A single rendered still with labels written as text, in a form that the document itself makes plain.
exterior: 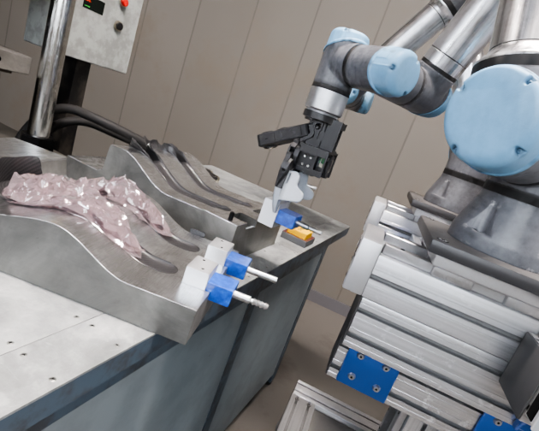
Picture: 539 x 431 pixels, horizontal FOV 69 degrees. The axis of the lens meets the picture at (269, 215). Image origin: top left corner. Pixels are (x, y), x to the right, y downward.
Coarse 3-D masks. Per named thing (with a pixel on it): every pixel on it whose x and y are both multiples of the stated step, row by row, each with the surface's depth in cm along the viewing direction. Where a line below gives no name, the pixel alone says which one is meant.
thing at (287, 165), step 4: (288, 152) 76; (292, 152) 77; (288, 156) 76; (284, 160) 76; (288, 160) 76; (292, 160) 76; (284, 164) 76; (288, 164) 75; (292, 164) 76; (280, 168) 76; (284, 168) 76; (288, 168) 76; (292, 168) 78; (280, 172) 76; (284, 172) 76; (280, 176) 76; (284, 176) 76; (276, 180) 77; (280, 180) 77; (284, 180) 77; (276, 184) 77; (280, 184) 77
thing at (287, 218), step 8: (264, 200) 81; (264, 208) 81; (280, 208) 80; (264, 216) 81; (272, 216) 80; (280, 216) 80; (288, 216) 79; (296, 216) 80; (264, 224) 81; (272, 224) 81; (280, 224) 80; (288, 224) 80; (296, 224) 81; (304, 224) 80; (312, 232) 80; (320, 232) 79
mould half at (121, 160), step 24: (72, 168) 97; (96, 168) 95; (120, 168) 91; (144, 168) 89; (168, 168) 97; (144, 192) 89; (168, 192) 88; (192, 216) 84; (216, 216) 82; (240, 240) 84; (264, 240) 98
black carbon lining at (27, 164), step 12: (24, 156) 68; (36, 156) 70; (0, 168) 64; (12, 168) 67; (24, 168) 69; (36, 168) 70; (0, 180) 65; (0, 192) 62; (168, 240) 70; (180, 240) 72; (144, 252) 62; (144, 264) 58; (156, 264) 61; (168, 264) 62
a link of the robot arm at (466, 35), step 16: (480, 0) 64; (496, 0) 63; (464, 16) 66; (480, 16) 64; (448, 32) 68; (464, 32) 66; (480, 32) 65; (432, 48) 70; (448, 48) 68; (464, 48) 67; (480, 48) 67; (432, 64) 69; (448, 64) 68; (464, 64) 68; (432, 80) 70; (448, 80) 70; (416, 96) 70; (432, 96) 71; (448, 96) 74; (416, 112) 75; (432, 112) 75
